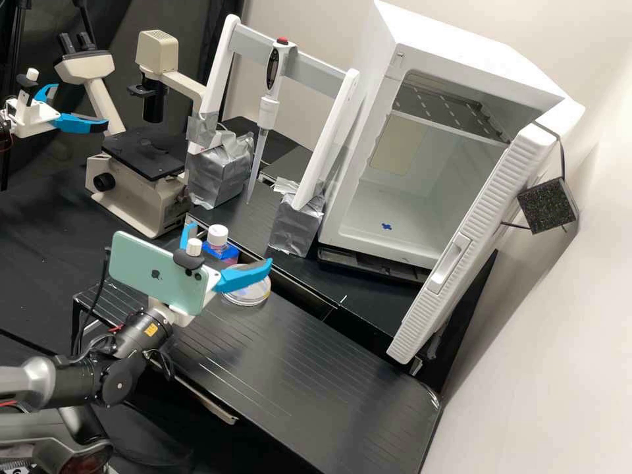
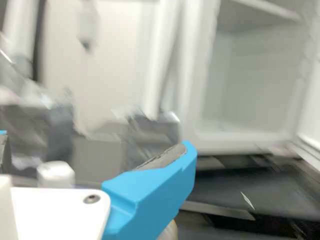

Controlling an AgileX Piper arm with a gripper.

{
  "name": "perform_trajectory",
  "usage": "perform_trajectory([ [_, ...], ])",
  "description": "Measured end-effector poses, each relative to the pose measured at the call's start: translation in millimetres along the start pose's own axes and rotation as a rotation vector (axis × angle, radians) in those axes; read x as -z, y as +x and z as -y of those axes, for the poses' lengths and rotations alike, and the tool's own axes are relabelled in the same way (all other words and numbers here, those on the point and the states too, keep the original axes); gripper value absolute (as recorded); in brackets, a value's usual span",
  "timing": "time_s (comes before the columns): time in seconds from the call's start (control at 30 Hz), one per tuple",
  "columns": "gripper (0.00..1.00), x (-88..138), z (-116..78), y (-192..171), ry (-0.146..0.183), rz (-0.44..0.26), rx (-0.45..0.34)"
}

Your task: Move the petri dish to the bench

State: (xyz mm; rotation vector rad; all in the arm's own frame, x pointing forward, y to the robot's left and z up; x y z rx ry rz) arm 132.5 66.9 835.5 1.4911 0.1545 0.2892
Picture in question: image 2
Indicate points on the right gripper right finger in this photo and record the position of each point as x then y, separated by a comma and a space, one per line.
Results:
150, 190

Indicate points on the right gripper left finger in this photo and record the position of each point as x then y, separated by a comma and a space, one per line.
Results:
3, 150

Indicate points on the black tray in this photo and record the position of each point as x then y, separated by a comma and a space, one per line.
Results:
237, 160

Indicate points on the black platform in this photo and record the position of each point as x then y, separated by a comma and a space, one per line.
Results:
250, 185
275, 230

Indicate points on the white pipette stand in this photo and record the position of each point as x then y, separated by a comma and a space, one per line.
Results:
162, 75

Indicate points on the white incubator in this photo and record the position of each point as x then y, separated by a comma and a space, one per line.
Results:
250, 87

